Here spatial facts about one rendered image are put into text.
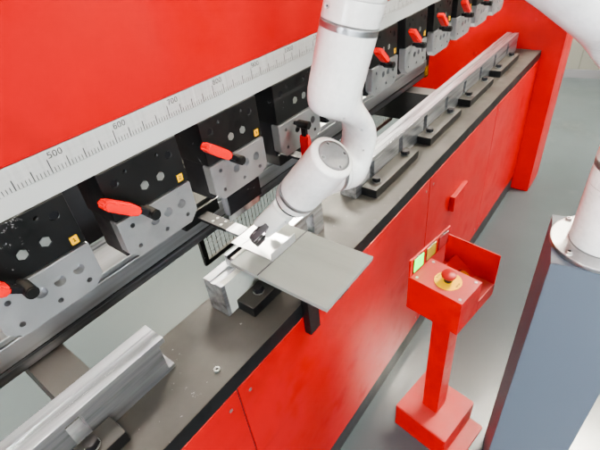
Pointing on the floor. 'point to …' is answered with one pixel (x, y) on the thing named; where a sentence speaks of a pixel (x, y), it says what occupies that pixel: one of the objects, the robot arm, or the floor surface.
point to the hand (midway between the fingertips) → (265, 231)
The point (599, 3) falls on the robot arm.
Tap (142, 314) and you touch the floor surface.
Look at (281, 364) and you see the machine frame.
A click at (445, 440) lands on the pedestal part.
